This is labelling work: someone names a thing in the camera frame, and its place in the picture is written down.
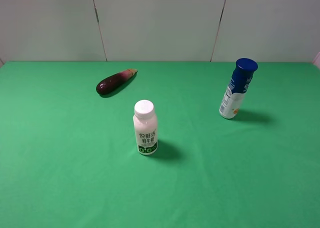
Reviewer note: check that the white milk bottle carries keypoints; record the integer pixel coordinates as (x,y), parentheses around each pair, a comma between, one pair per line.
(145,124)

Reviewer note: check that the green tablecloth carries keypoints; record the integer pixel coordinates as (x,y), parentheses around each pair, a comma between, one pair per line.
(69,157)

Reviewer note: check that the blue and white bottle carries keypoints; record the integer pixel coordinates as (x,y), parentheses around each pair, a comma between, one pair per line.
(238,85)

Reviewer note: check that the purple eggplant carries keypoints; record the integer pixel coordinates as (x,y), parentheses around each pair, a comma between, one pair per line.
(115,83)

